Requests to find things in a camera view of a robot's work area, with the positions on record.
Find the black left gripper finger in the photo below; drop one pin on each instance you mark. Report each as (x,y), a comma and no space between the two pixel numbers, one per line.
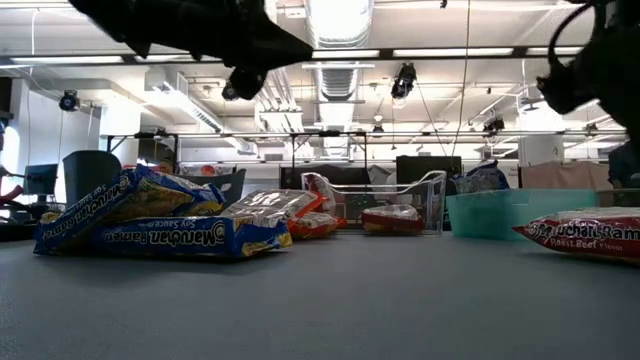
(287,47)

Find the red Maruchan ramen pack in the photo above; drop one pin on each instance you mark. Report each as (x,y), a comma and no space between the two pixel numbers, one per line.
(315,186)
(585,232)
(392,219)

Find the dark grey plastic bin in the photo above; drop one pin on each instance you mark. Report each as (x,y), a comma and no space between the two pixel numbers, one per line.
(90,175)

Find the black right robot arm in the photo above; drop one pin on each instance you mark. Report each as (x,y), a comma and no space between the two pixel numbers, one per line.
(627,12)

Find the black ceiling spotlight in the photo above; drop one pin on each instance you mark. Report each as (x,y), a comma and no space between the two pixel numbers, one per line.
(69,100)
(494,125)
(227,92)
(404,80)

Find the person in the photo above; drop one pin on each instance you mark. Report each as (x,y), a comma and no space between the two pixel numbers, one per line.
(625,167)

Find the beige partition cloth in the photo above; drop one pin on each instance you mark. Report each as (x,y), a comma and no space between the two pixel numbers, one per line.
(565,176)

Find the dark wide screen panel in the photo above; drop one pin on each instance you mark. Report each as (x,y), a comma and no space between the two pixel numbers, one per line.
(345,175)

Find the green translucent plastic bin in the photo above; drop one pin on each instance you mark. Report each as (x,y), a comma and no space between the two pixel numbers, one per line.
(500,215)

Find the black monitor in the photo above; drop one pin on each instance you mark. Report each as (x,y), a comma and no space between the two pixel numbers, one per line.
(427,169)

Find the clear plastic bin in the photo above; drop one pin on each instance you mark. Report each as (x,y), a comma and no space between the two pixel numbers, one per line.
(425,200)

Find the small grey monitor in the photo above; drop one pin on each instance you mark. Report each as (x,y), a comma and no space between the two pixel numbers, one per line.
(40,179)

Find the red machine part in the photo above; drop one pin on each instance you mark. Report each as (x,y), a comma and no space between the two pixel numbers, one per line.
(10,194)

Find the background black metal frame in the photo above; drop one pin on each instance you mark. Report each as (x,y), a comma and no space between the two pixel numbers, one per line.
(330,133)

